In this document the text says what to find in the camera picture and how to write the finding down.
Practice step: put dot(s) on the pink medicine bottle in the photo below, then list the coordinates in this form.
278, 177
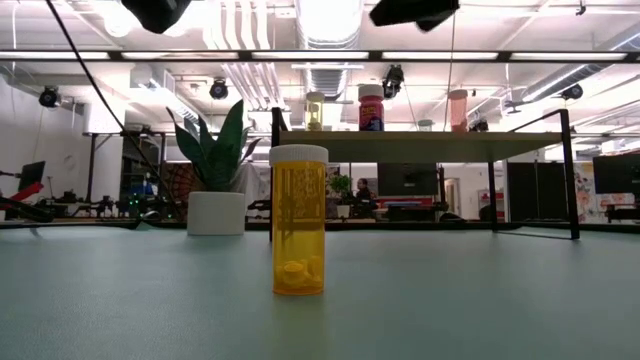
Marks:
458, 112

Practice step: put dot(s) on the red medicine bottle white cap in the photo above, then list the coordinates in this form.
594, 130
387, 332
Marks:
371, 112

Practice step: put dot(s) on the teal medicine bottle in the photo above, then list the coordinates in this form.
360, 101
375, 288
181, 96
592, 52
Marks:
425, 125

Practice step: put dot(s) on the pale green medicine bottle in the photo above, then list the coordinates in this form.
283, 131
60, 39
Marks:
315, 115

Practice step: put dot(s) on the orange medicine bottle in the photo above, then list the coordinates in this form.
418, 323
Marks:
298, 225

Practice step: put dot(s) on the wooden shelf black legs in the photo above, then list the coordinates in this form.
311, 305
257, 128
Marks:
425, 147

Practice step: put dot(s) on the black ceiling spotlight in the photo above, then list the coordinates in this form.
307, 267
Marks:
393, 80
571, 91
48, 96
218, 89

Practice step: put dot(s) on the green snake plant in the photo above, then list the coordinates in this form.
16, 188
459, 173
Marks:
225, 150

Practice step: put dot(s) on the patterned cloth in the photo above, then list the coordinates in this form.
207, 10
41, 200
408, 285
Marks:
175, 180

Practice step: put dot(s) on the black screen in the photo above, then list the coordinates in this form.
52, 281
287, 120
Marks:
617, 174
407, 179

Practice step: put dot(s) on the person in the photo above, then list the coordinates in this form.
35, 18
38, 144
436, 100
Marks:
363, 192

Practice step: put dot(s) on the small potted plant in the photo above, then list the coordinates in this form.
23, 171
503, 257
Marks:
341, 185

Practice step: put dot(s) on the red table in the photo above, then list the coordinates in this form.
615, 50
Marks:
405, 201

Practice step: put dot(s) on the white draped cloth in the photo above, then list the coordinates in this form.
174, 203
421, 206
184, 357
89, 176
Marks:
255, 182

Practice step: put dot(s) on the small black monitor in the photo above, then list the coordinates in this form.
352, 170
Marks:
32, 175

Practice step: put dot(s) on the white plant pot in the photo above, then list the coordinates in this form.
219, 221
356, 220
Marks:
216, 214

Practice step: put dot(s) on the black partition panel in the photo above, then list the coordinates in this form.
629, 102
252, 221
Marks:
537, 190

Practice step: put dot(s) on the red bar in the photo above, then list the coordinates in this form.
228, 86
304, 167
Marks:
22, 192

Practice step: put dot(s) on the floral poster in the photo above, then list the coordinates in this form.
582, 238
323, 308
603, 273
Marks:
590, 200

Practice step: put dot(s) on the green table mat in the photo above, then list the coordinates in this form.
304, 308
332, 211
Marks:
150, 300

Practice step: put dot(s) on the black overhead frame bar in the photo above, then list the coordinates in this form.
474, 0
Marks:
245, 55

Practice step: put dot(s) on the silver ventilation duct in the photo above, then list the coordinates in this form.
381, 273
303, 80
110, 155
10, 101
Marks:
327, 82

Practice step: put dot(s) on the black table frame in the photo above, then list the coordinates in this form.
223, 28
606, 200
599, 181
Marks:
400, 226

